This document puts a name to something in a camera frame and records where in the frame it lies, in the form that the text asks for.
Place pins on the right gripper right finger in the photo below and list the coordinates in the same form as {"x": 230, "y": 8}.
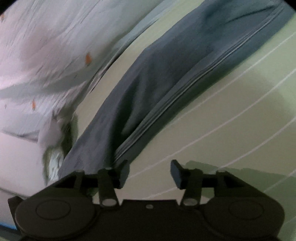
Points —
{"x": 189, "y": 180}

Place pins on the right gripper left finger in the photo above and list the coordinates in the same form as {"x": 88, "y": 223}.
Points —
{"x": 109, "y": 180}

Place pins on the blue denim jeans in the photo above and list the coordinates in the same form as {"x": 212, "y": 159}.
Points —
{"x": 185, "y": 61}

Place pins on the white folded garment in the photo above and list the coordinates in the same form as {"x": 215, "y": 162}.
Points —
{"x": 55, "y": 140}

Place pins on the white carrot print bedsheet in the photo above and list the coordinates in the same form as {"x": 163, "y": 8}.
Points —
{"x": 52, "y": 54}

